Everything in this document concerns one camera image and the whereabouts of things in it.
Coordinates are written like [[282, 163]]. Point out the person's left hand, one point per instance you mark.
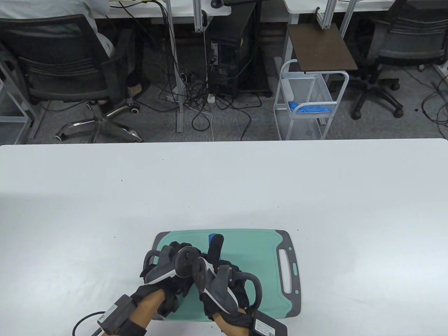
[[171, 290]]

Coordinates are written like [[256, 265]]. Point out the aluminium profile post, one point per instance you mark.
[[200, 17], [327, 14], [347, 17]]

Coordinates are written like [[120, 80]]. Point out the grey hand controller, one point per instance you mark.
[[200, 274], [183, 262]]

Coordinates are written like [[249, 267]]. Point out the brown wooden board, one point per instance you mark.
[[322, 49]]

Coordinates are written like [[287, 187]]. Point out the person's right hand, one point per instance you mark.
[[216, 245]]

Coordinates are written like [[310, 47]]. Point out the person's left forearm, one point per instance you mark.
[[145, 313]]

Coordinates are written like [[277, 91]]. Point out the black computer tower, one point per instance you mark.
[[224, 63]]

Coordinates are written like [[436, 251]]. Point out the white metal frame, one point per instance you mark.
[[21, 108]]

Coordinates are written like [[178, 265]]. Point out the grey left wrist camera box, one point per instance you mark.
[[117, 315]]

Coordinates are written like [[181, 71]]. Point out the white power adapter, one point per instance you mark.
[[210, 98]]

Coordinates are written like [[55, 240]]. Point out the green cutting board grey rim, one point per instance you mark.
[[259, 252]]

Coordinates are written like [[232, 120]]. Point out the blue plastic scraper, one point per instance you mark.
[[211, 239]]

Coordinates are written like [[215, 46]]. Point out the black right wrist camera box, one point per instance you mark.
[[267, 325]]

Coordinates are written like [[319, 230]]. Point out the blue cloth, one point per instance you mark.
[[308, 108]]

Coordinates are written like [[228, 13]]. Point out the black computer mouse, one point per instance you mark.
[[217, 3]]

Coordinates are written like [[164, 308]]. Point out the tall aluminium profile upright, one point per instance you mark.
[[175, 52]]

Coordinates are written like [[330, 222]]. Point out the black mesh chair chrome base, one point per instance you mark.
[[63, 77]]

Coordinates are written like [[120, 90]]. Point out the person's right forearm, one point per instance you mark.
[[227, 327]]

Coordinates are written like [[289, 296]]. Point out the white desk with mouse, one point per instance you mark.
[[147, 10]]

